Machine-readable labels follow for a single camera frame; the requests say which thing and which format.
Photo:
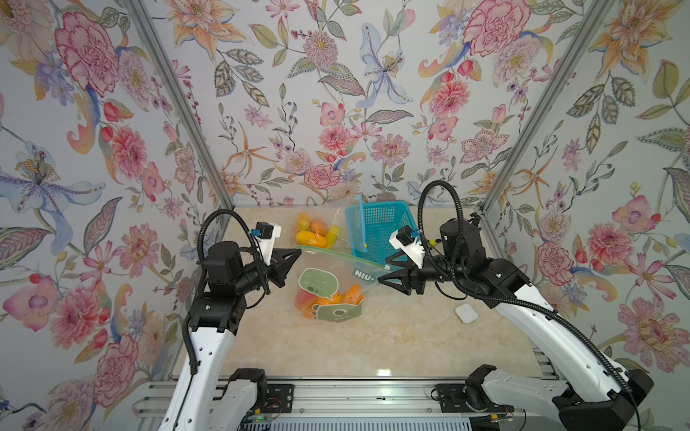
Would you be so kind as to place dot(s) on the clear blue-zip bag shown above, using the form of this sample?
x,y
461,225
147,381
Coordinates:
x,y
333,213

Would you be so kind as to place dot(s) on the teal plastic basket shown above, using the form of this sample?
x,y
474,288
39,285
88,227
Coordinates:
x,y
370,226

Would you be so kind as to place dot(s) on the white small puck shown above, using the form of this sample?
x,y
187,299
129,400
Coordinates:
x,y
466,313

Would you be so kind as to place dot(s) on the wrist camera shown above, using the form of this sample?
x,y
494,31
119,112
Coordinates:
x,y
408,241
266,235

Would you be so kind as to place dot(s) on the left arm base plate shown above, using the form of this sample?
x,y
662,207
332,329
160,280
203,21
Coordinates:
x,y
275,399

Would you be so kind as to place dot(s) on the small yellow-orange mango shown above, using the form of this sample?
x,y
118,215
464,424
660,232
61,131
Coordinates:
x,y
303,222

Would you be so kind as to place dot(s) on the aluminium front rail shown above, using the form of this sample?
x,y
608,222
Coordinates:
x,y
354,398

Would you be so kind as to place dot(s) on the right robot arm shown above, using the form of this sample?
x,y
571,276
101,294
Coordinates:
x,y
594,393

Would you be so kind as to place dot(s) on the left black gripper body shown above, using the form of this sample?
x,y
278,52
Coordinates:
x,y
252,277

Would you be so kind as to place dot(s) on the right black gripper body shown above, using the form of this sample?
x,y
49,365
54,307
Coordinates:
x,y
438,270

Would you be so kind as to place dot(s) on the yellow-green mango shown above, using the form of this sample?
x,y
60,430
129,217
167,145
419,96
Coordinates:
x,y
332,236

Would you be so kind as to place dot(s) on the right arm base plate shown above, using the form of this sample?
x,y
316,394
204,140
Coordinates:
x,y
458,398

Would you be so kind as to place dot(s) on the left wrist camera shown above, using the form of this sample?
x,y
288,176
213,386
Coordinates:
x,y
266,235

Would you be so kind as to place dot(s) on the red mango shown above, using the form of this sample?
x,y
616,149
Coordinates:
x,y
304,299

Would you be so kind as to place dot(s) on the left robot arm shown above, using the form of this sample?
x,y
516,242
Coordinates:
x,y
209,332

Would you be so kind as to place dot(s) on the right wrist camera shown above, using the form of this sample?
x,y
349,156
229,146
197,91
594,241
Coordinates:
x,y
408,241

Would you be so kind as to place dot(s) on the clear green-zip bag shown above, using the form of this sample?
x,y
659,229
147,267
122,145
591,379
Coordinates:
x,y
325,273

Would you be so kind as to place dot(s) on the large orange mango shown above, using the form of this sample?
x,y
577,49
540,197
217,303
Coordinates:
x,y
319,227

